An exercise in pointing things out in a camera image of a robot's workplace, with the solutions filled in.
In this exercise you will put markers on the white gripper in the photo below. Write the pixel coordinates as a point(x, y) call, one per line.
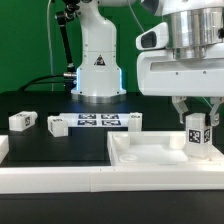
point(159, 74)

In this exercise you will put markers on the white U-shaped fence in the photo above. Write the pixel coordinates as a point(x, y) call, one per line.
point(195, 176)

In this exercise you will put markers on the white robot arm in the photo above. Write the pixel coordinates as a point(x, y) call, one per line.
point(181, 57)

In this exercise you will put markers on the white sheet with markers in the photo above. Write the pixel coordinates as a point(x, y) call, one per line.
point(95, 119)

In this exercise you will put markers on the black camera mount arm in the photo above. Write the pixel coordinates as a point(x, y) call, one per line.
point(62, 18)

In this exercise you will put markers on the white square table top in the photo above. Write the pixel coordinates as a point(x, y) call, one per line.
point(145, 148)

